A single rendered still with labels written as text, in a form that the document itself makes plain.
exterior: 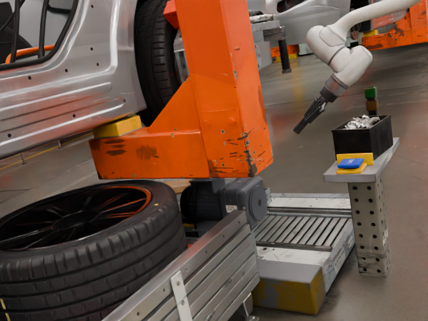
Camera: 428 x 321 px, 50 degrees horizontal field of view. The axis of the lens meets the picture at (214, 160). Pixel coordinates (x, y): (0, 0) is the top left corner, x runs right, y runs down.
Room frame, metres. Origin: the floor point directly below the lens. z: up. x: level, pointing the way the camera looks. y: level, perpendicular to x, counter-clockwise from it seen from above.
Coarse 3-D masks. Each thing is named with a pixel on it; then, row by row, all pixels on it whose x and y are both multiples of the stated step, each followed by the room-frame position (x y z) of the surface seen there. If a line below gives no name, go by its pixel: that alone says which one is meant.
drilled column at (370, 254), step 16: (352, 192) 1.53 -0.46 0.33; (368, 192) 1.50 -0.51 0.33; (352, 208) 1.53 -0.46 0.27; (368, 208) 1.50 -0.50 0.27; (384, 208) 1.55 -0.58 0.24; (368, 224) 1.50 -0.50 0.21; (384, 224) 1.53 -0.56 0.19; (368, 240) 1.51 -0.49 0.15; (384, 240) 1.50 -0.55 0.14; (368, 256) 1.51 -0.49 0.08; (384, 256) 1.48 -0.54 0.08; (368, 272) 1.52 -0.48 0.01; (384, 272) 1.48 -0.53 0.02
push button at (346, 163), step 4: (344, 160) 1.45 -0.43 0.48; (348, 160) 1.44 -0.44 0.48; (352, 160) 1.43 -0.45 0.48; (356, 160) 1.43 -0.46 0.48; (360, 160) 1.42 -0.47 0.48; (340, 164) 1.42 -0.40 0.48; (344, 164) 1.41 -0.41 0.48; (348, 164) 1.40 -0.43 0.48; (352, 164) 1.40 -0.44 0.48; (356, 164) 1.39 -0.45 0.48; (360, 164) 1.40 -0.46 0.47; (344, 168) 1.43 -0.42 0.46; (348, 168) 1.42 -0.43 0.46; (352, 168) 1.41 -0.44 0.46
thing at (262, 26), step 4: (276, 20) 2.07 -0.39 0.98; (252, 24) 1.87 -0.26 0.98; (256, 24) 1.90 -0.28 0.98; (260, 24) 1.93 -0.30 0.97; (264, 24) 1.96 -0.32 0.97; (268, 24) 1.99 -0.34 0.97; (272, 24) 2.03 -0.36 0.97; (276, 24) 2.06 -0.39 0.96; (252, 28) 1.86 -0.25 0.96; (256, 28) 1.89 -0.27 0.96; (260, 28) 1.93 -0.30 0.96; (264, 28) 1.96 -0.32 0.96; (268, 28) 1.99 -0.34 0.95; (272, 28) 2.02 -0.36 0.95
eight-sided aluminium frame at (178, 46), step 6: (180, 36) 1.86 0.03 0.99; (174, 42) 1.84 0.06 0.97; (180, 42) 1.82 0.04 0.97; (174, 48) 1.84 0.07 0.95; (180, 48) 1.82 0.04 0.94; (180, 54) 1.84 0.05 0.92; (180, 60) 1.83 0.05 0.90; (186, 60) 1.81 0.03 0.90; (180, 66) 1.83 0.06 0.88; (186, 66) 1.85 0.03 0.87; (180, 72) 1.83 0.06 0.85; (186, 72) 1.85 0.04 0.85; (180, 78) 1.84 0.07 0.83
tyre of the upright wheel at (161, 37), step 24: (168, 0) 1.96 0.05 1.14; (144, 24) 1.93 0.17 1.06; (168, 24) 1.87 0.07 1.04; (144, 48) 1.88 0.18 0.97; (168, 48) 1.85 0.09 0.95; (144, 72) 1.86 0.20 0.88; (168, 72) 1.82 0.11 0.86; (144, 96) 1.89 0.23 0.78; (168, 96) 1.82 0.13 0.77; (144, 120) 1.95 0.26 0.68
